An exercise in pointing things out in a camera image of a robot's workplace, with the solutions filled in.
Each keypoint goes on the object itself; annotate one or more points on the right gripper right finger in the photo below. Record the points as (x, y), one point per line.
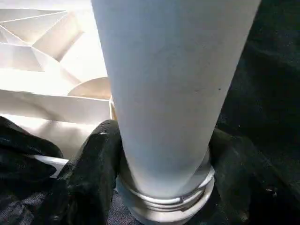
(253, 187)

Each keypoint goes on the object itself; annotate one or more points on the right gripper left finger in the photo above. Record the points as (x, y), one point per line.
(89, 187)

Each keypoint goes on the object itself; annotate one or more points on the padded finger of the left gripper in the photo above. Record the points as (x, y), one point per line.
(23, 140)
(23, 176)

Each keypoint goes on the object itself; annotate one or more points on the white plastic table leg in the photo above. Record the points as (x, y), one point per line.
(173, 93)

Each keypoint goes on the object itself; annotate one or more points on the white plastic table top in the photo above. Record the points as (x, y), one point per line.
(47, 70)

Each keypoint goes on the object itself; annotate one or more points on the black work mat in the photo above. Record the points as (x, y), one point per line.
(267, 70)

